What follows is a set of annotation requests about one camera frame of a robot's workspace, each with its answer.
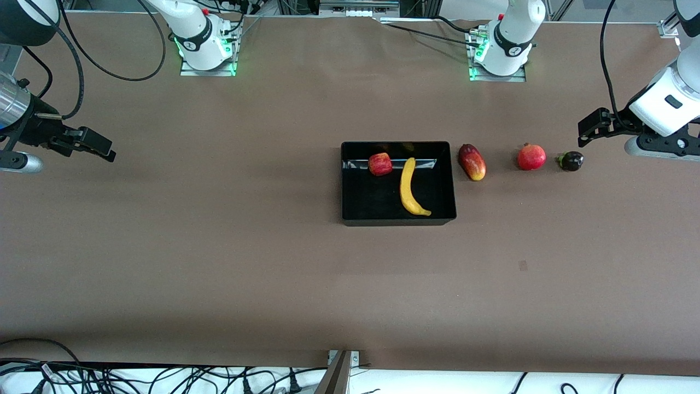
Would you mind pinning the metal table bracket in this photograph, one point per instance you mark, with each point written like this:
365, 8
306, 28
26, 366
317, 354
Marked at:
336, 377

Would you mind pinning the black plastic box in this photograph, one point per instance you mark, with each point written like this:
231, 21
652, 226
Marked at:
372, 197

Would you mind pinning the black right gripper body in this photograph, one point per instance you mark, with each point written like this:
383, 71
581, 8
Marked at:
37, 130

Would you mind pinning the yellow banana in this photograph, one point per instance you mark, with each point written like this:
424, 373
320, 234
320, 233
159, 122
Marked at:
406, 189

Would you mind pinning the red yellow mango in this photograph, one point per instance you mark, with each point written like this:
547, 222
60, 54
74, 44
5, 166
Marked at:
473, 163

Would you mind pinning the aluminium frame profile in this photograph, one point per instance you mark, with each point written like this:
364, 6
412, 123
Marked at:
670, 26

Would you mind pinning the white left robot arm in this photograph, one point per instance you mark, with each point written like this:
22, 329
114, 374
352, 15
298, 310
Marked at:
514, 33

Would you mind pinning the grey power strip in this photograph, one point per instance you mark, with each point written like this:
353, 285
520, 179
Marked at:
358, 11

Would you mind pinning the red pomegranate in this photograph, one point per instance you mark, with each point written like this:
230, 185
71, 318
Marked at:
531, 157

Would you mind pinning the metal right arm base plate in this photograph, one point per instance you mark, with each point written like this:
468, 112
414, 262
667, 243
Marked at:
188, 70

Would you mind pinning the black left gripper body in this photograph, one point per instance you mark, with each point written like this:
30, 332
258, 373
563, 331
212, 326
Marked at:
617, 125

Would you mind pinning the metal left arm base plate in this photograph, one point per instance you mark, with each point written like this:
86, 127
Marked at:
519, 77

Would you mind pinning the red apple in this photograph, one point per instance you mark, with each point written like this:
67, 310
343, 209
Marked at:
380, 164

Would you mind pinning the dark purple mangosteen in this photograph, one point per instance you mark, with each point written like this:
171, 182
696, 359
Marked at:
572, 161

